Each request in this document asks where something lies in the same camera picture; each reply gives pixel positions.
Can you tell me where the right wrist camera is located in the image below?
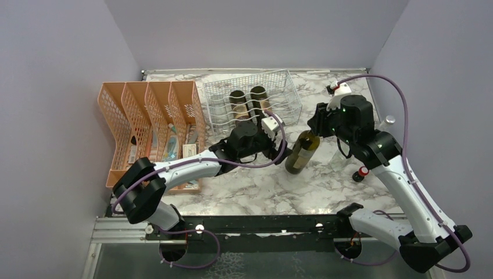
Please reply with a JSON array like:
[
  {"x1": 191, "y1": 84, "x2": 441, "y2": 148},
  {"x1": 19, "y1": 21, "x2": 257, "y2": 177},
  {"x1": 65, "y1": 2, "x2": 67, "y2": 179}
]
[{"x1": 326, "y1": 81, "x2": 352, "y2": 110}]

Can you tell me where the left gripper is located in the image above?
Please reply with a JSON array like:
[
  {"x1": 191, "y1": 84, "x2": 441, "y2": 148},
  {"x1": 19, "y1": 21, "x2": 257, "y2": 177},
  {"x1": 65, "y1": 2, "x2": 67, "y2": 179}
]
[{"x1": 238, "y1": 116, "x2": 292, "y2": 164}]

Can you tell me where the green wine bottle brown label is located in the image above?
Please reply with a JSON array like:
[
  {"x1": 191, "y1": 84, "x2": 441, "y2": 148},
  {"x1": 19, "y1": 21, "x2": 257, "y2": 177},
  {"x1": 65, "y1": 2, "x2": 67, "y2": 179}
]
[{"x1": 229, "y1": 90, "x2": 252, "y2": 126}]

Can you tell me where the small white box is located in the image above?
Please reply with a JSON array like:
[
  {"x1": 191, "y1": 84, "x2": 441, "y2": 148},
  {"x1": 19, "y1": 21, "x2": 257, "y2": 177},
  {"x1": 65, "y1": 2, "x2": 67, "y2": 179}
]
[{"x1": 182, "y1": 144, "x2": 198, "y2": 158}]

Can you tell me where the clear bottle silver cap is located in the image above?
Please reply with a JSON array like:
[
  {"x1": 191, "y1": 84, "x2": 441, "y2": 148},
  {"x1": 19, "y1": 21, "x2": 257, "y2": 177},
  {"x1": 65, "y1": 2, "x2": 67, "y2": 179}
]
[{"x1": 377, "y1": 115, "x2": 396, "y2": 132}]

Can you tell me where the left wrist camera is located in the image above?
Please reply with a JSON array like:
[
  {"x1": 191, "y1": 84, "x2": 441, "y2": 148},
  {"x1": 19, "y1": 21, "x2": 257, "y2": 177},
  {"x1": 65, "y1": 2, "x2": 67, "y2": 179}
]
[{"x1": 260, "y1": 114, "x2": 285, "y2": 140}]

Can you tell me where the black mounting rail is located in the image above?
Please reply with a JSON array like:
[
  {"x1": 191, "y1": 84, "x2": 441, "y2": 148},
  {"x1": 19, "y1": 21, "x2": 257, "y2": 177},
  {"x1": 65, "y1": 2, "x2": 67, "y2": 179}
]
[{"x1": 145, "y1": 214, "x2": 355, "y2": 253}]

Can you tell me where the orange plastic file organizer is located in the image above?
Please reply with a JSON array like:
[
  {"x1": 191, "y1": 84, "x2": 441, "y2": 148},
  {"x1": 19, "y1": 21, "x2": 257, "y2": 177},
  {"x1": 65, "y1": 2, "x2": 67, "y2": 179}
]
[{"x1": 98, "y1": 81, "x2": 206, "y2": 188}]

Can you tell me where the white wire wine rack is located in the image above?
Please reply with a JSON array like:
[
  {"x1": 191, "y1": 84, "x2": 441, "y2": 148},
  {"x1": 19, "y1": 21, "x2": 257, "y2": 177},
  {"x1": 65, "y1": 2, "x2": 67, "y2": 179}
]
[{"x1": 203, "y1": 70, "x2": 302, "y2": 136}]

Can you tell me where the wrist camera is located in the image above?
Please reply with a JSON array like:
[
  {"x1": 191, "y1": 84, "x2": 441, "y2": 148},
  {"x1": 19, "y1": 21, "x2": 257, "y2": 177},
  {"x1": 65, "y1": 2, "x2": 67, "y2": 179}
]
[
  {"x1": 260, "y1": 114, "x2": 285, "y2": 140},
  {"x1": 326, "y1": 81, "x2": 352, "y2": 110}
]

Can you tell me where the green wine bottle white label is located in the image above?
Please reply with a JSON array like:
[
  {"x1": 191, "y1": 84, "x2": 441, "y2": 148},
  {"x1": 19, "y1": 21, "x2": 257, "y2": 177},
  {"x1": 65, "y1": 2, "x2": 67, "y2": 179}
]
[{"x1": 250, "y1": 85, "x2": 272, "y2": 116}]

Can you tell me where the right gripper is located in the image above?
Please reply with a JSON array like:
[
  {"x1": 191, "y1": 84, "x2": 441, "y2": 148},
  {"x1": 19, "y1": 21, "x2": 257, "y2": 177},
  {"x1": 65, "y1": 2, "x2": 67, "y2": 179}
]
[{"x1": 309, "y1": 99, "x2": 357, "y2": 146}]

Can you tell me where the dark green wine bottle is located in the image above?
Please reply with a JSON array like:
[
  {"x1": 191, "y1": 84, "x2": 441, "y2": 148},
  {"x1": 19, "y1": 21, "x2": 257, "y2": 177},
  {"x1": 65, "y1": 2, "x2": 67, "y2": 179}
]
[{"x1": 285, "y1": 130, "x2": 320, "y2": 174}]

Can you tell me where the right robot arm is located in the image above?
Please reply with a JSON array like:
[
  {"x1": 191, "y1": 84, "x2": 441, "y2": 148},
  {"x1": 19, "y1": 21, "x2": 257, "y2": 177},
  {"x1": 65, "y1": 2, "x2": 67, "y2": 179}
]
[{"x1": 307, "y1": 95, "x2": 473, "y2": 273}]

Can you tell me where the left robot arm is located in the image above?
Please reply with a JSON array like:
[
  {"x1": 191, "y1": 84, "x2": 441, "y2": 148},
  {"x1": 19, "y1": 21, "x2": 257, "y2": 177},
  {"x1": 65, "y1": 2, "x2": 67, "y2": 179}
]
[{"x1": 112, "y1": 117, "x2": 288, "y2": 239}]

